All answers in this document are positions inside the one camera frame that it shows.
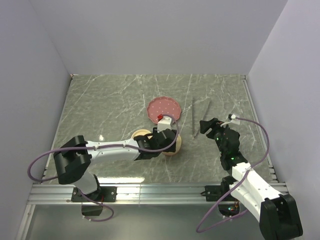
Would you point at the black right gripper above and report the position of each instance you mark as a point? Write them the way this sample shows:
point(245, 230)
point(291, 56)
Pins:
point(205, 125)

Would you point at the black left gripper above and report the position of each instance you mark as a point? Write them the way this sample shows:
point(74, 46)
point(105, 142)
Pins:
point(172, 148)

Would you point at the cream lid with label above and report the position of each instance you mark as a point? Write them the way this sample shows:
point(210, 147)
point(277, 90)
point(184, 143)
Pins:
point(177, 147)

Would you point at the steel food tongs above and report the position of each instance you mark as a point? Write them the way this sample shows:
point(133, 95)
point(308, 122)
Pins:
point(194, 132)

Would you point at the cream lid pink handle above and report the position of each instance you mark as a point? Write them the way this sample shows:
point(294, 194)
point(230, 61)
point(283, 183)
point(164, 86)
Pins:
point(141, 134)

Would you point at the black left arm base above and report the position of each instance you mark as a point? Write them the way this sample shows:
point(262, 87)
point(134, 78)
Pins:
point(103, 194)

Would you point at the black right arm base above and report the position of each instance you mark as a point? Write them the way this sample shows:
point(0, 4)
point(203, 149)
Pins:
point(213, 193)

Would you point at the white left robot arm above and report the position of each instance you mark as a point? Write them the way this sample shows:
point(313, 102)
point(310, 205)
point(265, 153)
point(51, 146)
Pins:
point(74, 158)

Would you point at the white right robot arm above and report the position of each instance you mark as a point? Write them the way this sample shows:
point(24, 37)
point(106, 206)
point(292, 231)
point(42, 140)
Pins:
point(276, 213)

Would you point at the pink dotted plate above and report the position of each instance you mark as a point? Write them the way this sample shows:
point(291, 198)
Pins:
point(163, 105)

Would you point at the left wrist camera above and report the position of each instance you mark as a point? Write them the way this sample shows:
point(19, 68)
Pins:
point(164, 123)

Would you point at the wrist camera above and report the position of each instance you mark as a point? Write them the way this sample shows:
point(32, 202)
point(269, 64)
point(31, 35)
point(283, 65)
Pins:
point(233, 119)
point(164, 123)

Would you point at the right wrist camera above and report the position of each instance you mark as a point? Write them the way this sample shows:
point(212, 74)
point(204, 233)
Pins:
point(233, 119)

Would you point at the aluminium front rail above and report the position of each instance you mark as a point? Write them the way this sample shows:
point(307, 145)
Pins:
point(125, 194)

